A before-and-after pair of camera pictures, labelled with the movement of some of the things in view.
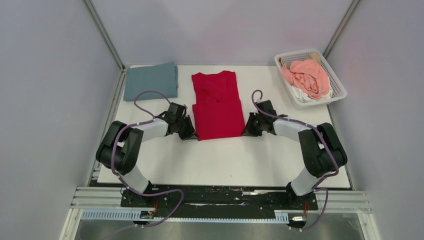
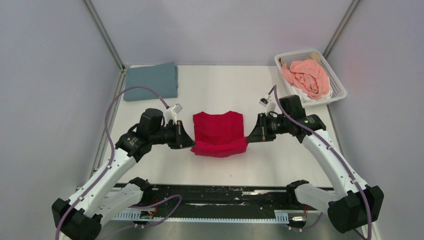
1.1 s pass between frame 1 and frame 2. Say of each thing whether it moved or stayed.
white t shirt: stayed
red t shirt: moved
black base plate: stayed
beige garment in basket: stayed
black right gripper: moved
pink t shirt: stayed
